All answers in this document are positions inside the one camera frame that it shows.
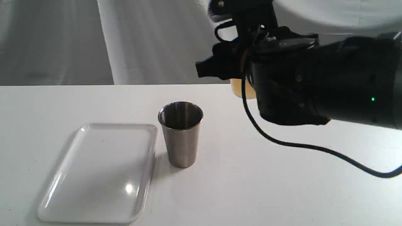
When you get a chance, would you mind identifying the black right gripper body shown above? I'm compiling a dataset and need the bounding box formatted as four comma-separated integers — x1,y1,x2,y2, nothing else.
239,27,331,126

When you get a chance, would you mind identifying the translucent plastic squeeze bottle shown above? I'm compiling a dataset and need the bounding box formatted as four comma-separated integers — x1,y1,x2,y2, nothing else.
230,78,256,100

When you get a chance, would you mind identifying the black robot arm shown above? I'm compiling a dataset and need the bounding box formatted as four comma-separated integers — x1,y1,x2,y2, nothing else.
195,27,401,130

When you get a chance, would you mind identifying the stainless steel cup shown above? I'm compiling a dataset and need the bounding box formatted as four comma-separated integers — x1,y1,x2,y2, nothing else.
157,101,204,169

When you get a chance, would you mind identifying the white backdrop cloth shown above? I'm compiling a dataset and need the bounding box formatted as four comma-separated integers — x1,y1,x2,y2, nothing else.
0,0,401,86

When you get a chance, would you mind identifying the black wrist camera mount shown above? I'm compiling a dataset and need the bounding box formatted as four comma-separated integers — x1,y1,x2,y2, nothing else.
207,0,279,37

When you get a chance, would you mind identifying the black cable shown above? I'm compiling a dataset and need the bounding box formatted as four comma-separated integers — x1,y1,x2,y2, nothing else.
214,22,402,179

